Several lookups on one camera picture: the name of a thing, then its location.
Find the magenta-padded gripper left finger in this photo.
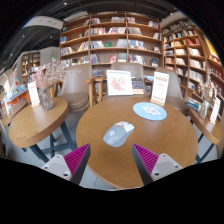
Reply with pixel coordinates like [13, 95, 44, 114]
[40, 143, 92, 186]

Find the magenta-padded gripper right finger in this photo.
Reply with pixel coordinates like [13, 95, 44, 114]
[131, 143, 184, 186]

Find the grey computer mouse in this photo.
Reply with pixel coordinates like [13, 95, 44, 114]
[102, 120, 136, 148]

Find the round light blue mouse pad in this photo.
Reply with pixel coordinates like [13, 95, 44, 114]
[132, 101, 168, 122]

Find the round wooden side table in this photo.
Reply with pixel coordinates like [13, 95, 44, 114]
[188, 106, 224, 164]
[8, 96, 78, 164]

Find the glass vase with pink blossoms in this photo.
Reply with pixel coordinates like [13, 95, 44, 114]
[29, 59, 68, 112]

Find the stack of books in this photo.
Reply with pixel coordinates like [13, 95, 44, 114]
[184, 96, 203, 113]

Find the glass vase with dried flowers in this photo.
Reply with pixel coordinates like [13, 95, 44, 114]
[198, 68, 218, 120]

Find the white red sign wooden base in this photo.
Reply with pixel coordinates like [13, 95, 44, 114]
[149, 70, 170, 107]

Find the brown leather wooden armchair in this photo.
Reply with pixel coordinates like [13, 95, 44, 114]
[58, 63, 98, 113]
[146, 66, 191, 116]
[94, 62, 149, 101]

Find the small white table sign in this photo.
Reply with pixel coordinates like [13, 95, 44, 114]
[209, 96, 222, 126]
[27, 81, 41, 108]

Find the dark blue book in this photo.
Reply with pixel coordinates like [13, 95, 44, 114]
[131, 77, 145, 96]

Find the white framed floral picture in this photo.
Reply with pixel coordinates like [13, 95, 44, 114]
[105, 69, 134, 97]

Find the small distant wooden bookshelf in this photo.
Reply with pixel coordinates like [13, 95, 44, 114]
[20, 50, 42, 84]

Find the curved wooden bookshelf with books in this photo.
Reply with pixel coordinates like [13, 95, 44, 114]
[159, 18, 224, 104]

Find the wide wooden bookshelf with books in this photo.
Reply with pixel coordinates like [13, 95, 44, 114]
[59, 11, 164, 70]

